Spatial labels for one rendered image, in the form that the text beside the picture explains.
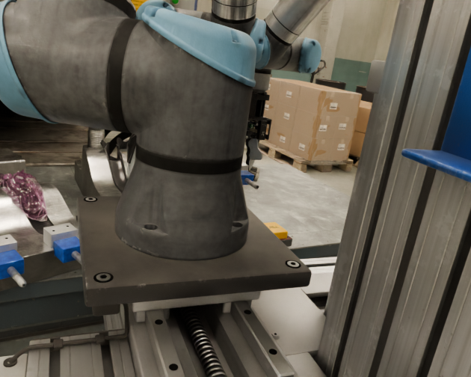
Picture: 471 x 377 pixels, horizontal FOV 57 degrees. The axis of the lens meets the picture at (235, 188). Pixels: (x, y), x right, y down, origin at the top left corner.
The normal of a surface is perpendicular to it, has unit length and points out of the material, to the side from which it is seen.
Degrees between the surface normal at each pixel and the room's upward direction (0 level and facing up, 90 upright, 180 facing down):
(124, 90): 98
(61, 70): 84
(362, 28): 90
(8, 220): 25
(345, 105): 99
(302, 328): 0
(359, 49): 90
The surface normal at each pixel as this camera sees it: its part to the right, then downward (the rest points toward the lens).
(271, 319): 0.13, -0.94
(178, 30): -0.26, 0.22
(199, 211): 0.30, 0.04
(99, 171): 0.33, -0.68
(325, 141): 0.48, 0.24
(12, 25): 0.02, -0.39
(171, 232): 0.00, 0.01
